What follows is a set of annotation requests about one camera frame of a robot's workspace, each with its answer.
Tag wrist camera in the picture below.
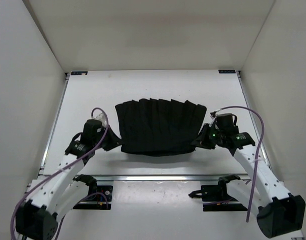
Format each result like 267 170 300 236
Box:
92 112 107 126
210 110 220 119

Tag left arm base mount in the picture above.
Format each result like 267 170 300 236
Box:
73 181 113 211

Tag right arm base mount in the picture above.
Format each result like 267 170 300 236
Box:
188 174 247 212

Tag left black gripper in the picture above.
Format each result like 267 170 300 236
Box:
95 122 125 150

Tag corner label sticker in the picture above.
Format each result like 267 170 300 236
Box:
70 71 88 76
218 69 236 74

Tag right corner label sticker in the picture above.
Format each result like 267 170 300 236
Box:
218 69 236 74

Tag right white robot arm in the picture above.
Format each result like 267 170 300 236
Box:
189 112 306 239

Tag left corner label sticker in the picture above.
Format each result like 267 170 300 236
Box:
70 71 88 76

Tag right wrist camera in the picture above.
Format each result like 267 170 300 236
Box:
210 110 220 119

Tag front aluminium table rail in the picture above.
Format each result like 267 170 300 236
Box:
37 174 271 182

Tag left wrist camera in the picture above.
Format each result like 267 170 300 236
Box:
92 112 107 126

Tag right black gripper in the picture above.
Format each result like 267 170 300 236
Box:
191 124 225 150

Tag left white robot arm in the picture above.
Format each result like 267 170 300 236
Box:
11 118 120 240

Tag black pleated skirt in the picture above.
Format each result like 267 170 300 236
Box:
115 98 207 157

